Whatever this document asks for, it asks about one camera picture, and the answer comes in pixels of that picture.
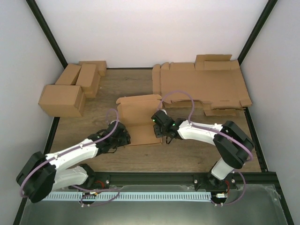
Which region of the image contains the brown cardboard box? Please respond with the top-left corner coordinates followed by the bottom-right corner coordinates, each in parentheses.
top-left (116, 94), bottom-right (162, 146)

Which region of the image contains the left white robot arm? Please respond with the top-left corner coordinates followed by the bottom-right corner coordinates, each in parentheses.
top-left (16, 120), bottom-right (131, 203)

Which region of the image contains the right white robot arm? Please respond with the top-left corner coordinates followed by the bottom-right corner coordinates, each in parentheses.
top-left (151, 110), bottom-right (255, 189)

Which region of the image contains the folded cardboard box middle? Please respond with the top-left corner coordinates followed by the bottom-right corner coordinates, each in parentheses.
top-left (76, 64), bottom-right (100, 98)

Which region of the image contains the large folded cardboard box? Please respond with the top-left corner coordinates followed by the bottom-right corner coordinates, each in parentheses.
top-left (38, 85), bottom-right (86, 117)

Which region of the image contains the small cardboard box rear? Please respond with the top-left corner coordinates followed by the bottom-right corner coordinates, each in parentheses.
top-left (78, 60), bottom-right (107, 76)

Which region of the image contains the folded cardboard box back left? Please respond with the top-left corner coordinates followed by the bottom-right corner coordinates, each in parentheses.
top-left (55, 64), bottom-right (81, 85)

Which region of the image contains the stack of flat cardboard blanks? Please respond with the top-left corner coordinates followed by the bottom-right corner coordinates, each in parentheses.
top-left (152, 54), bottom-right (252, 116)

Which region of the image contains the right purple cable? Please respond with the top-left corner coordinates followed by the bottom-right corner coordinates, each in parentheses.
top-left (156, 90), bottom-right (254, 207)

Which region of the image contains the purple cable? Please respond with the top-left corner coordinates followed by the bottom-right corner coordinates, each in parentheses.
top-left (20, 108), bottom-right (120, 208)
top-left (156, 90), bottom-right (254, 207)

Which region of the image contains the light blue slotted cable duct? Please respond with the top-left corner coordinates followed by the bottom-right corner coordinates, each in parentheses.
top-left (44, 192), bottom-right (211, 202)

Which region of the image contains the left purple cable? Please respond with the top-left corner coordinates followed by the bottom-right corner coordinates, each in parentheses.
top-left (20, 108), bottom-right (120, 208)

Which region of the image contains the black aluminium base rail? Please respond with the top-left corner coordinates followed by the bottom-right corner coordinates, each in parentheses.
top-left (92, 172), bottom-right (279, 190)

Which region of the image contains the black frame post left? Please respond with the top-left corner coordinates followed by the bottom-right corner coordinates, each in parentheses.
top-left (26, 0), bottom-right (68, 68)

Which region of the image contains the black frame post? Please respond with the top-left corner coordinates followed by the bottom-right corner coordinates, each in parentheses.
top-left (237, 0), bottom-right (278, 65)
top-left (26, 0), bottom-right (68, 68)

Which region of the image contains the black frame post right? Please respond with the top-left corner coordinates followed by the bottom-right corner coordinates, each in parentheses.
top-left (237, 0), bottom-right (278, 65)

